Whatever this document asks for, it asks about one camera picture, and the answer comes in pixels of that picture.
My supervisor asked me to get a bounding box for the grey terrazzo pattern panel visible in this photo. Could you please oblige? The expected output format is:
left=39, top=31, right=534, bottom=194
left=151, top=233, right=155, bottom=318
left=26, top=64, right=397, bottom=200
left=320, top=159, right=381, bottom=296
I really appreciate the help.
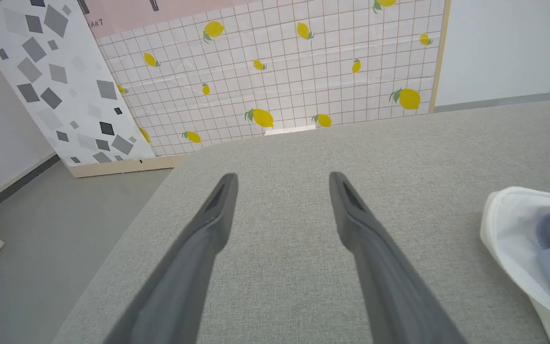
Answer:
left=0, top=0, right=156, bottom=168

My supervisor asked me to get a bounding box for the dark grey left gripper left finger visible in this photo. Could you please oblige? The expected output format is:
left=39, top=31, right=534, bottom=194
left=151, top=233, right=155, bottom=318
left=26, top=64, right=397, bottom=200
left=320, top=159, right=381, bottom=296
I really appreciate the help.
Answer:
left=105, top=173, right=239, bottom=344

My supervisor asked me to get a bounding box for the lemon print tile panel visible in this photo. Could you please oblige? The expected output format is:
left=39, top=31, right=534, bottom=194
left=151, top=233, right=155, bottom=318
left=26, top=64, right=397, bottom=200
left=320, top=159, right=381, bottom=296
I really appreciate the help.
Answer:
left=69, top=0, right=451, bottom=178

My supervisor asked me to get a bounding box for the white paper strip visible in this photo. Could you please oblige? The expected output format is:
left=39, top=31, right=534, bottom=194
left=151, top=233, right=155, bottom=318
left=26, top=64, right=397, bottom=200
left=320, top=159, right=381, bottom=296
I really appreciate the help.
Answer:
left=264, top=125, right=317, bottom=136

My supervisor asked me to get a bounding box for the white laundry basket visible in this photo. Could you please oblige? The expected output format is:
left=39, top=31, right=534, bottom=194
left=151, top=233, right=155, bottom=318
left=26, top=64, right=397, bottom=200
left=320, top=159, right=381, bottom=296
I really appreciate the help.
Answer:
left=479, top=186, right=550, bottom=344

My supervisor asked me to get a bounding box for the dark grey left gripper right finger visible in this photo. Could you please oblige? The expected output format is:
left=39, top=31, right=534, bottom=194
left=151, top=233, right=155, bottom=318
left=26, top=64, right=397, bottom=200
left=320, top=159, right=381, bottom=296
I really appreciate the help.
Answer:
left=329, top=172, right=466, bottom=344

